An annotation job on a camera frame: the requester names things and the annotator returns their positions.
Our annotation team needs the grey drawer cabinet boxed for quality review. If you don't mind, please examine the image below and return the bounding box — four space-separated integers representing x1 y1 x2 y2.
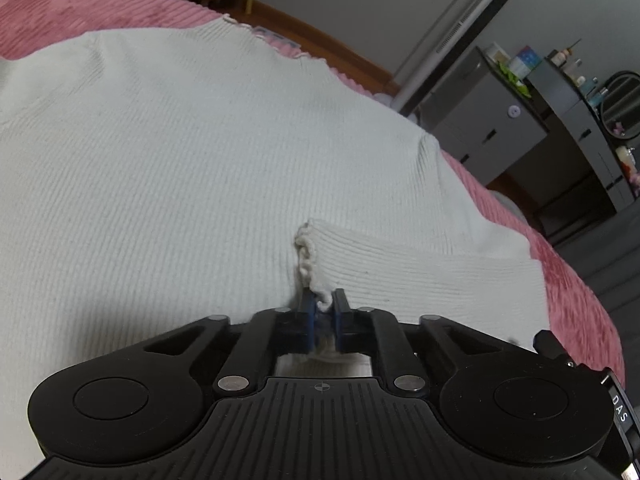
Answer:
420 49 547 184

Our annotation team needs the black dressing table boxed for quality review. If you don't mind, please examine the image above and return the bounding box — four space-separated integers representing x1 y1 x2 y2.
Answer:
509 60 634 240

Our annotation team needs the white ribbed knit sweater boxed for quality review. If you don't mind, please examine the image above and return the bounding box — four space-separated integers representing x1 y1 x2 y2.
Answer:
1 18 550 479

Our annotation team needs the pink corduroy bed blanket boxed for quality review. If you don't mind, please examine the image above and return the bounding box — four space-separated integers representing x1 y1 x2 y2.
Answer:
1 0 625 377

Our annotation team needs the white standing air conditioner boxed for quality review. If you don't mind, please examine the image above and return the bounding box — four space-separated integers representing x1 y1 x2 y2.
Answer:
390 0 509 117

